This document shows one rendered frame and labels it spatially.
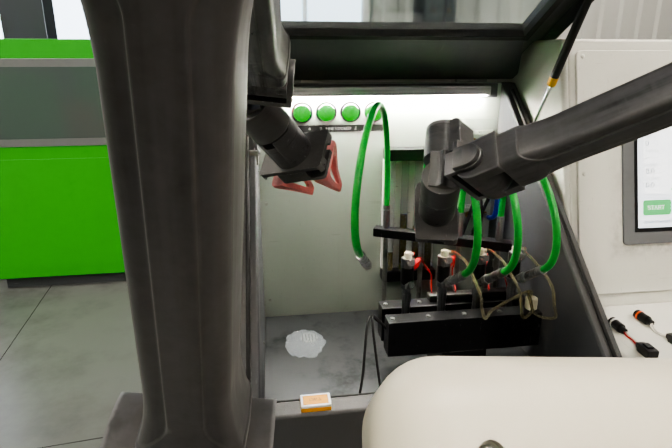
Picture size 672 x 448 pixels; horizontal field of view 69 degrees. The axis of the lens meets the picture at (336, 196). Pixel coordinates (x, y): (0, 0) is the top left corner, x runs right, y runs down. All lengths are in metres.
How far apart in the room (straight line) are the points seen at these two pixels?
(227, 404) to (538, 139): 0.48
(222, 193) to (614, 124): 0.49
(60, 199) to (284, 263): 2.52
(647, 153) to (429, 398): 1.12
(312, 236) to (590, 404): 1.12
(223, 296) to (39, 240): 3.59
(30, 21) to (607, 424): 4.54
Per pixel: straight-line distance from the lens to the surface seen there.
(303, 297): 1.37
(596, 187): 1.22
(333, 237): 1.31
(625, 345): 1.12
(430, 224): 0.78
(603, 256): 1.24
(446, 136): 0.74
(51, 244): 3.79
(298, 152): 0.66
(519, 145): 0.64
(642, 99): 0.61
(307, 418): 0.88
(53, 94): 3.54
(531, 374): 0.22
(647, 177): 1.29
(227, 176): 0.19
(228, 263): 0.22
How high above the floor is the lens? 1.51
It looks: 16 degrees down
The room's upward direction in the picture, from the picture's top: straight up
